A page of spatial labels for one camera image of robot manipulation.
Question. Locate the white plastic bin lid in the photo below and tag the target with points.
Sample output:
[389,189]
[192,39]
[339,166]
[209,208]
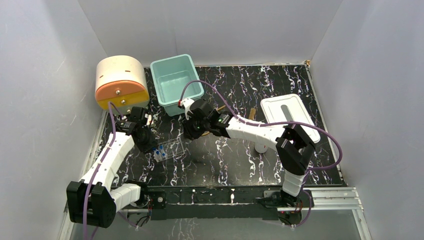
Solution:
[285,108]

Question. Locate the white squeeze bottle red cap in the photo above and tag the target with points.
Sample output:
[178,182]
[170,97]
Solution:
[260,148]

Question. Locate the teal plastic bin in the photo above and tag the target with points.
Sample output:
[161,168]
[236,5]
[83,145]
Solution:
[170,77]

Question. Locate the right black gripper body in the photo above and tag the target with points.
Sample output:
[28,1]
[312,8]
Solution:
[194,128]

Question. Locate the white orange yellow cylinder device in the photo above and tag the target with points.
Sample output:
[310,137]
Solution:
[121,80]

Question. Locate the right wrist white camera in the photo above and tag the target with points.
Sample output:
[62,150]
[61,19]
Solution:
[186,104]

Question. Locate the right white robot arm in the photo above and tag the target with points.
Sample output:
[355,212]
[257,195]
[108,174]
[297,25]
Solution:
[289,140]

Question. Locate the small white red box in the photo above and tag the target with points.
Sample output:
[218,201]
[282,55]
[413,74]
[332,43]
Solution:
[150,121]

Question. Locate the blue capped tube in rack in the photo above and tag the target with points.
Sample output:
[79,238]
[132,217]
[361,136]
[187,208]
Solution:
[156,154]

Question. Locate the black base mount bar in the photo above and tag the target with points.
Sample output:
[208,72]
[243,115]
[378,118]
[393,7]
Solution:
[293,216]

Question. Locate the clear test tube rack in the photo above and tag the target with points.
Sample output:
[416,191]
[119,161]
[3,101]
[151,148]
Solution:
[171,149]

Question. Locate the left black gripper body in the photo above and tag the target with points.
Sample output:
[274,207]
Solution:
[139,114]

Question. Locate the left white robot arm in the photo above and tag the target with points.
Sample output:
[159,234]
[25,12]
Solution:
[98,180]

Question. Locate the tan rubber band loop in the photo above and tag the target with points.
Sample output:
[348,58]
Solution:
[216,122]

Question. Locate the aluminium frame rail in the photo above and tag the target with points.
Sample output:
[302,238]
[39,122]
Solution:
[331,200]

